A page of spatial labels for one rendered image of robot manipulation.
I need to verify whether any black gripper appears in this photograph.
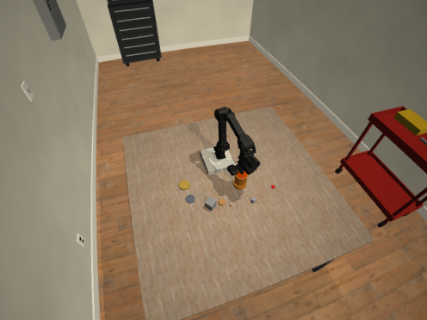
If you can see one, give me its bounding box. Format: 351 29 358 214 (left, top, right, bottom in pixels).
227 156 245 175

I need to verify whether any grey flat disc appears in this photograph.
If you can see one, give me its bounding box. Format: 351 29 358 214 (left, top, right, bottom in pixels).
185 194 195 203

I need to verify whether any yellow round disc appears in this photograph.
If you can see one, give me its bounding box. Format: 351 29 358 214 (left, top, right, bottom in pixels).
179 180 190 190

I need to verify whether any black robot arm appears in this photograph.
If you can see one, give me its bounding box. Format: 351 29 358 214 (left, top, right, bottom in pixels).
213 107 260 175

